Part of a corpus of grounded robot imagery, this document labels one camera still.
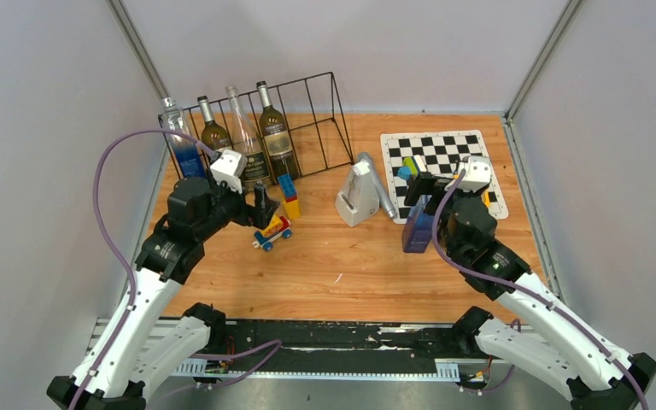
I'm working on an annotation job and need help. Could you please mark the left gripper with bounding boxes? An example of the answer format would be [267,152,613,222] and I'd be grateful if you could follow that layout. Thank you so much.
[195,166,280,240]

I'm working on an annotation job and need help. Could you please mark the blue square bottle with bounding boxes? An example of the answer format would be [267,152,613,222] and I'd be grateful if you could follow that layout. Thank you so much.
[161,97,207,179]
[401,196,433,254]

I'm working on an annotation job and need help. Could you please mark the green wine bottle cream label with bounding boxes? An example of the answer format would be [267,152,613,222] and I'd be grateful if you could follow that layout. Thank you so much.
[256,81,301,180]

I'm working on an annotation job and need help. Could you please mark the clear champagne bottle black label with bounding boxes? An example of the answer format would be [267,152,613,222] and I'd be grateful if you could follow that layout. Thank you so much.
[225,85,271,191]

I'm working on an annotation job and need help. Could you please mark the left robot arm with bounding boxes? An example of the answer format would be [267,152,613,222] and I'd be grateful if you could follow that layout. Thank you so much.
[47,177,280,409]

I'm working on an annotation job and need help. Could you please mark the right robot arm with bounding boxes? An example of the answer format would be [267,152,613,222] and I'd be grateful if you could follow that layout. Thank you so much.
[405,172,656,409]

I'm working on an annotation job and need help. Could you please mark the dark green wine bottle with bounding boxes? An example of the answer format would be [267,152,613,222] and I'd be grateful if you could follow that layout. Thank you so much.
[197,96,233,151]

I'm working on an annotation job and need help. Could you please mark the blue green white block cluster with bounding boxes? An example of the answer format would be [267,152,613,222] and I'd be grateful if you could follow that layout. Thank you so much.
[397,155,428,181]

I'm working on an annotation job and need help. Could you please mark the yellow blue toy car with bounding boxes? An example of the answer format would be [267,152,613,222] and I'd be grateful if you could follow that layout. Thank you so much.
[252,215,292,252]

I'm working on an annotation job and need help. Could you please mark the blue red yellow block tower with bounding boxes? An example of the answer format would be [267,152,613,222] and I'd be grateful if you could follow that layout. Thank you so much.
[278,173,300,220]

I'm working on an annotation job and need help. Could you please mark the checkered chess mat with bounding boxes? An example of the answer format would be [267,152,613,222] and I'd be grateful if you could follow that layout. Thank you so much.
[380,130,489,224]

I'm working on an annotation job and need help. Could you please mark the white metronome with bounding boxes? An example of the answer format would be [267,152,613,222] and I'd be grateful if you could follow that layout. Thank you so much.
[335,161,380,227]

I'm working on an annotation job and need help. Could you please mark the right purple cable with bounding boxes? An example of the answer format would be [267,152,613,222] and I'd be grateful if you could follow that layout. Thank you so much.
[430,169,652,410]

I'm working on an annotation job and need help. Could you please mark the purple cable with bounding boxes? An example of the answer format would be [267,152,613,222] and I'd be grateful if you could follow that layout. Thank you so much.
[430,169,652,410]
[66,128,220,410]

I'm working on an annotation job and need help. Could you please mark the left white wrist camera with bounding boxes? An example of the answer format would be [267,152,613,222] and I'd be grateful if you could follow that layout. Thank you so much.
[210,149,247,194]

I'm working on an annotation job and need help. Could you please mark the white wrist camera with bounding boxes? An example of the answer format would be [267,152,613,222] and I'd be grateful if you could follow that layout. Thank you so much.
[210,149,247,194]
[444,155,492,195]

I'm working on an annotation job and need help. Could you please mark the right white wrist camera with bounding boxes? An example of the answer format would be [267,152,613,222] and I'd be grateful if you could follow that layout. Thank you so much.
[444,155,492,195]

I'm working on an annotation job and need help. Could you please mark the yellow blue block frame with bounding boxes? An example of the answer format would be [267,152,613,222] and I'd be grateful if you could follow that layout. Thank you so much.
[481,190,491,208]

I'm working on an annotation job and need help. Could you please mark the black wire wine rack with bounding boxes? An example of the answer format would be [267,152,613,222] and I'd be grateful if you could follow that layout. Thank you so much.
[178,71,356,177]

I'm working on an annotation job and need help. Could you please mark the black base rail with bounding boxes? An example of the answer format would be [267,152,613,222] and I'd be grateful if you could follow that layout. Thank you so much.
[85,316,595,386]

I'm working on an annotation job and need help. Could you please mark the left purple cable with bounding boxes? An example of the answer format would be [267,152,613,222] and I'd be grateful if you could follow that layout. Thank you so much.
[66,128,220,410]

